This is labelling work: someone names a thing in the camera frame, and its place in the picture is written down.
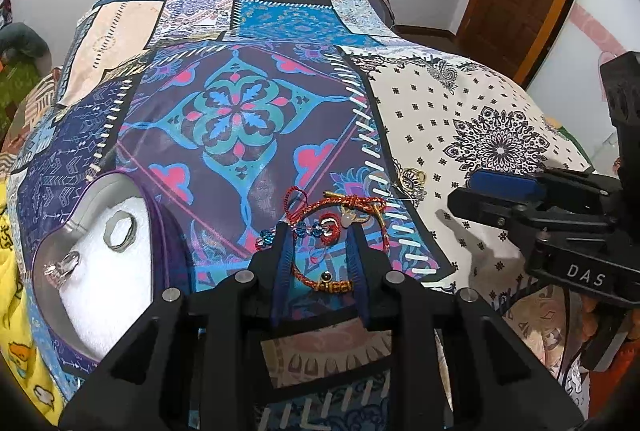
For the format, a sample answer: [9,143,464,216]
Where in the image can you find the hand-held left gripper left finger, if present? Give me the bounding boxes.
[59,224,295,431]

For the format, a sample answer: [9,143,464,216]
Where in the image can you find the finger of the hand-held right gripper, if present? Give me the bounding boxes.
[446,188,617,244]
[466,168,621,213]

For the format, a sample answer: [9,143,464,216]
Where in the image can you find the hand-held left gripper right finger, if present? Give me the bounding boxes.
[348,229,587,431]

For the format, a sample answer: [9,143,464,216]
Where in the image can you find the red thread bracelet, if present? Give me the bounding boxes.
[256,188,389,295]

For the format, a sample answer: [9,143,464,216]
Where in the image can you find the heart-shaped jewelry box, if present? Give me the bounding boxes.
[31,172,193,363]

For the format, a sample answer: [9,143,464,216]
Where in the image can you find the orange cloth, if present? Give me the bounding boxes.
[606,336,640,394]

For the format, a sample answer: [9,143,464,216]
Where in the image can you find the patchwork printed bedsheet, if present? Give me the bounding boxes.
[9,0,598,431]

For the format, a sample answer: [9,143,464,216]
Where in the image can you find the white panel with pink print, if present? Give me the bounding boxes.
[525,0,640,154]

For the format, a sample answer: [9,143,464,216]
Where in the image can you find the grey pillow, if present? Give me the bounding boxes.
[363,0,399,35]

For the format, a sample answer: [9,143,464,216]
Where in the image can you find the yellow printed blanket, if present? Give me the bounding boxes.
[0,178,68,428]

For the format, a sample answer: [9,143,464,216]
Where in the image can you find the green patterned cloth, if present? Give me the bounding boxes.
[0,23,52,134]

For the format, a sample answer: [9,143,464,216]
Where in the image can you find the thin black cable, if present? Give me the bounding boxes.
[559,285,577,389]

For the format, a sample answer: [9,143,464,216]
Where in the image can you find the plain silver ring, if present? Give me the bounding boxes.
[103,212,137,254]

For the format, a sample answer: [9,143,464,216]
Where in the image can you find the silver stone ring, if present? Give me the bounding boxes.
[43,250,82,288]

